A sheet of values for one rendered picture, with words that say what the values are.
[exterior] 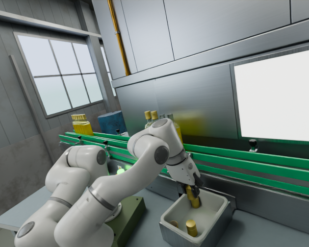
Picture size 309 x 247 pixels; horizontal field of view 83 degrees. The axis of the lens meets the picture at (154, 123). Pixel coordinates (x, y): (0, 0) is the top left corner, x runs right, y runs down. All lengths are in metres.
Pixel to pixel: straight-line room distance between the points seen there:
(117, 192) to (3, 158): 2.83
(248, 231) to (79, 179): 0.61
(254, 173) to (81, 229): 0.58
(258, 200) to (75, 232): 0.61
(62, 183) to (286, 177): 0.73
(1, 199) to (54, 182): 2.56
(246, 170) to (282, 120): 0.24
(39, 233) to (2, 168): 2.67
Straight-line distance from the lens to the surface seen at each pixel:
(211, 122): 0.92
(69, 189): 0.66
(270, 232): 0.80
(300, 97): 0.79
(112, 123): 3.76
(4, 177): 3.23
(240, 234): 0.77
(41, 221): 0.59
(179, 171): 0.58
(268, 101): 0.81
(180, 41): 0.98
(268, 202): 0.78
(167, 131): 0.49
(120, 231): 0.78
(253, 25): 0.83
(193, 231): 0.73
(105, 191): 0.46
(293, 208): 0.76
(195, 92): 0.92
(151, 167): 0.43
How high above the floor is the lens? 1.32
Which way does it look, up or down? 13 degrees down
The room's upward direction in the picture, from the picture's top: 13 degrees counter-clockwise
